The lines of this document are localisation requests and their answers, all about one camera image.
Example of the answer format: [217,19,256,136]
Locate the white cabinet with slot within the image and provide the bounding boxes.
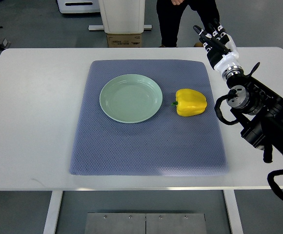
[57,0,100,14]

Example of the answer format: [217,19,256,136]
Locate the light green plate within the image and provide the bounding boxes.
[100,74,163,124]

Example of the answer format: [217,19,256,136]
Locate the yellow bell pepper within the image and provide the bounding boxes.
[171,88,207,117]

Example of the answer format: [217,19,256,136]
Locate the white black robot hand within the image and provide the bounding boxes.
[193,19,239,73]

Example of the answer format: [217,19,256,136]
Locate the white pedestal machine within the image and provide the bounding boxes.
[88,0,152,34]

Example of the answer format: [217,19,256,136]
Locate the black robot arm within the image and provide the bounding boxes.
[214,65,283,201]

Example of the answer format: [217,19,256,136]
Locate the left white table leg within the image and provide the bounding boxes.
[43,191,63,234]

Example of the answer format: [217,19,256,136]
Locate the grey metal base plate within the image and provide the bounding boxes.
[85,213,207,234]

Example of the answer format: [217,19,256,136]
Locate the right white table leg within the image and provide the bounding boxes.
[223,190,243,234]

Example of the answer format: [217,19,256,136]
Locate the white table leg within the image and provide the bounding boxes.
[223,190,243,234]
[43,191,63,234]

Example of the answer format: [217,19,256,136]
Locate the cardboard box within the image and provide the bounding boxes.
[106,34,142,48]

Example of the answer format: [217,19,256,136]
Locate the person in black trousers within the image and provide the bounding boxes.
[156,0,220,48]

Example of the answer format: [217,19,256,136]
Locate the blue-grey textured mat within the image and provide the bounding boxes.
[70,59,228,176]

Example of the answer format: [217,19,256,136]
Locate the grey metal bracket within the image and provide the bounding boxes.
[0,38,11,49]

